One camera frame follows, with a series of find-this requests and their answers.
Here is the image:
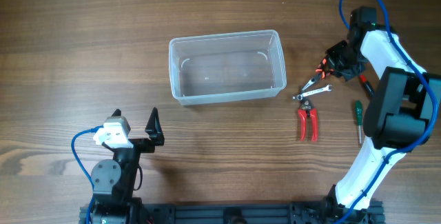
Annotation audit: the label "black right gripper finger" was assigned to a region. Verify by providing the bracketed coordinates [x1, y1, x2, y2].
[334, 63, 366, 81]
[325, 40, 347, 59]

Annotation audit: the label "red black screwdriver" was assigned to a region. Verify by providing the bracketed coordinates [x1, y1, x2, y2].
[358, 74, 375, 98]

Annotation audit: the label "orange black needle-nose pliers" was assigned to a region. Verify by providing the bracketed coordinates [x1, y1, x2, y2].
[301, 56, 334, 92]

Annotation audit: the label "green handled screwdriver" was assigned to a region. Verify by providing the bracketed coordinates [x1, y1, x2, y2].
[355, 101, 363, 146]

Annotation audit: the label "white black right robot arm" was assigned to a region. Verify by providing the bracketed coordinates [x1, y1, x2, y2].
[322, 6, 440, 223]

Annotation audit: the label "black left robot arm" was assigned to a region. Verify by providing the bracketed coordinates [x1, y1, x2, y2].
[80, 108, 165, 224]

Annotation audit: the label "clear plastic container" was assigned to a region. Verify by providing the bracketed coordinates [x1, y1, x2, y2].
[169, 30, 287, 105]

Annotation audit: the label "silver combination wrench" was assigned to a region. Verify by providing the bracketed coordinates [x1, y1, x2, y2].
[292, 85, 332, 101]

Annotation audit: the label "red handled wire stripper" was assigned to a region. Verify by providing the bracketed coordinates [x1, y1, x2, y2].
[298, 98, 318, 143]

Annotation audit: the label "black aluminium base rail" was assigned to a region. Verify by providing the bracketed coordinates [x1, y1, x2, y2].
[79, 202, 339, 224]

